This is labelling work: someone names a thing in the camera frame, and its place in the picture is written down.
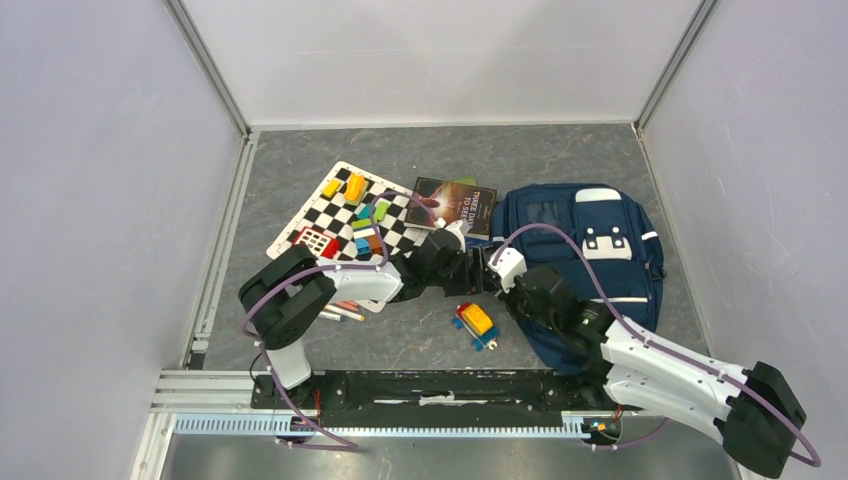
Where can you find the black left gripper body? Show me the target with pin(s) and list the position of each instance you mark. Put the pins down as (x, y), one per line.
(440, 277)

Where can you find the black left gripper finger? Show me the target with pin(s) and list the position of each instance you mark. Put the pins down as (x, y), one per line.
(479, 278)
(456, 285)

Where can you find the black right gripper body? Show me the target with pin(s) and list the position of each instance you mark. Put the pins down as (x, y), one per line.
(521, 303)

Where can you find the dark Three Days book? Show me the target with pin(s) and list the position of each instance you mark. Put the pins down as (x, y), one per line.
(452, 201)

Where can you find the navy blue student backpack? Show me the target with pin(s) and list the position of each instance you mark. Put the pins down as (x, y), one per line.
(586, 230)

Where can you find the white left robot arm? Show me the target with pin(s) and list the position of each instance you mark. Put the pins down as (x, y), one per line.
(283, 299)

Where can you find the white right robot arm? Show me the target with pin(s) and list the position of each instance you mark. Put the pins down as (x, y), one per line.
(753, 413)

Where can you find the blue cover book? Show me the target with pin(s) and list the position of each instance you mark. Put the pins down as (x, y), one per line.
(472, 243)

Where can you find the yellow red toy car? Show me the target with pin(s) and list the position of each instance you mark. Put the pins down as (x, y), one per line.
(471, 318)

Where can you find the orange brown toy block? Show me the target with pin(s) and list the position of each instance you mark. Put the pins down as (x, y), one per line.
(376, 244)

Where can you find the blue toy block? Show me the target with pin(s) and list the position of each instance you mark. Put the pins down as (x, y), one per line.
(363, 248)

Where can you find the green toy block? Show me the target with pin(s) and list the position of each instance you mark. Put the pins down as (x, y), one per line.
(380, 210)

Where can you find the black white chessboard mat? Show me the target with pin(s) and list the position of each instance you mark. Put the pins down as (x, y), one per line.
(336, 217)

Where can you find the red marker pen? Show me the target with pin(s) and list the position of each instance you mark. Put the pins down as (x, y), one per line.
(350, 306)

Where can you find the orange yellow toy block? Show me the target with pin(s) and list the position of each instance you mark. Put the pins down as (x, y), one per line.
(355, 189)

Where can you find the red window toy block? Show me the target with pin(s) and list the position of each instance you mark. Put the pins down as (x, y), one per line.
(320, 243)

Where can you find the yellow white marker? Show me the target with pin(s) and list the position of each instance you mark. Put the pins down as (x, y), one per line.
(355, 315)

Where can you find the blue cap white marker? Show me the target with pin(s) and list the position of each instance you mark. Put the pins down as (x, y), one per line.
(332, 316)

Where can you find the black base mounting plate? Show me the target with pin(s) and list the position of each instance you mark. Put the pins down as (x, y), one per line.
(436, 398)

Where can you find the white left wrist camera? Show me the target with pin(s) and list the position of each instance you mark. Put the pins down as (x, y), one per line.
(458, 228)

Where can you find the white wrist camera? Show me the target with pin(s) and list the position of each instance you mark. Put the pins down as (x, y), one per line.
(458, 228)
(507, 265)

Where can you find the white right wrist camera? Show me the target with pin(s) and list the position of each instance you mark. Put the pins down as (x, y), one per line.
(507, 265)

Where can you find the slotted cable duct rail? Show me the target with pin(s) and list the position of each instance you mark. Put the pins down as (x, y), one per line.
(284, 425)

